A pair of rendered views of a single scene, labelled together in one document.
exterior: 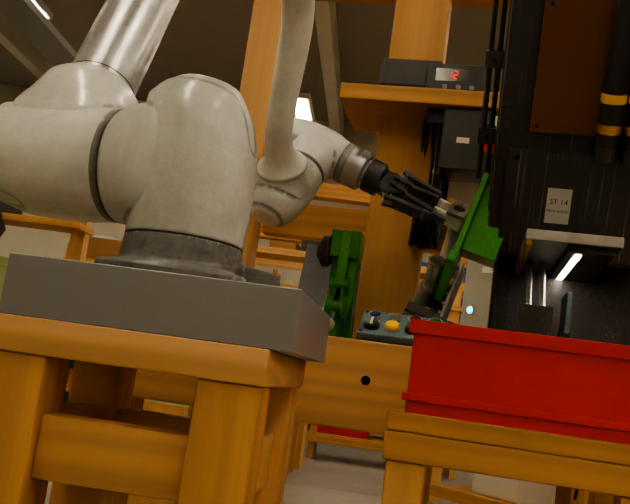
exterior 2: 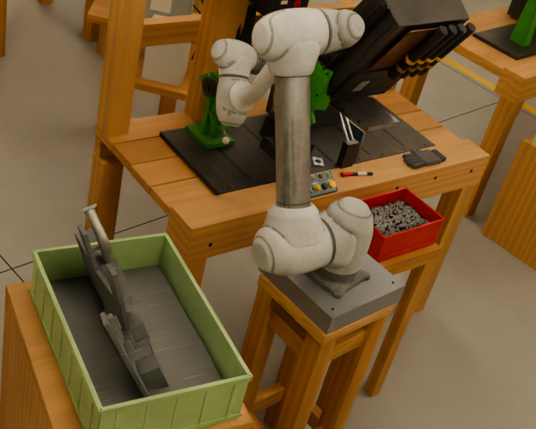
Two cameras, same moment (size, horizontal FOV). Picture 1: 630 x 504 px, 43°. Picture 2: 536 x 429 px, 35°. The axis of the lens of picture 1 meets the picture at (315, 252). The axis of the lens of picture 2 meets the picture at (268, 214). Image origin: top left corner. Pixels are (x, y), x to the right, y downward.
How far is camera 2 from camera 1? 2.75 m
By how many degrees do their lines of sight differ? 68
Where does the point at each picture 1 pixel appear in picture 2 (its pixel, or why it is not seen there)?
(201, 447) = (373, 334)
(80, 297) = (350, 318)
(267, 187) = (238, 114)
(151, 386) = (220, 249)
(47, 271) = (342, 317)
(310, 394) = not seen: hidden behind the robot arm
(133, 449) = (351, 341)
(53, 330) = (342, 331)
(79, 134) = (327, 254)
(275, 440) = not seen: hidden behind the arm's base
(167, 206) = (356, 266)
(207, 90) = (370, 221)
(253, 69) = not seen: outside the picture
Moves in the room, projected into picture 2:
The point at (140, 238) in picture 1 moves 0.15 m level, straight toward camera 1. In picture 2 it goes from (344, 278) to (387, 301)
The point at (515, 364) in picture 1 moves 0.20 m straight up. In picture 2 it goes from (407, 237) to (425, 192)
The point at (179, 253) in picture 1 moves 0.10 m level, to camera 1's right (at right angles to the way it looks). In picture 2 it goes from (356, 277) to (374, 266)
